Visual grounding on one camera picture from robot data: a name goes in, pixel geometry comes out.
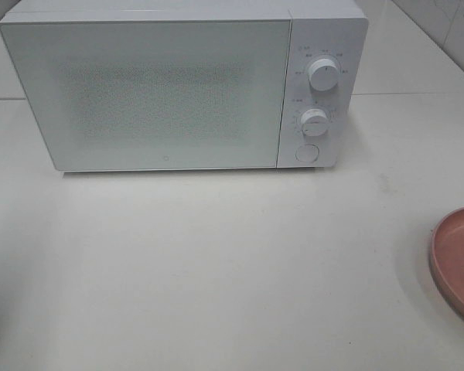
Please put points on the white microwave oven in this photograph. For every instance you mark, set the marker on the white microwave oven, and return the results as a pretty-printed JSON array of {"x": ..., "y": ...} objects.
[{"x": 317, "y": 28}]

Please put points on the white microwave door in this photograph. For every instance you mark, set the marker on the white microwave door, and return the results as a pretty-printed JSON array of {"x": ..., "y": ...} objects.
[{"x": 124, "y": 96}]

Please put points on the white control knob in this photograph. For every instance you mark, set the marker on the white control knob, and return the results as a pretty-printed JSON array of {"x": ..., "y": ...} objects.
[
  {"x": 314, "y": 122},
  {"x": 323, "y": 73}
]

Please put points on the pink plate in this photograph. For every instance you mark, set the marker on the pink plate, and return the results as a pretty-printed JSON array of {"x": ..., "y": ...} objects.
[{"x": 446, "y": 256}]

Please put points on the white door release button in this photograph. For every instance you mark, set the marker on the white door release button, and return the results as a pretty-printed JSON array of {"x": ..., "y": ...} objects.
[{"x": 307, "y": 153}]

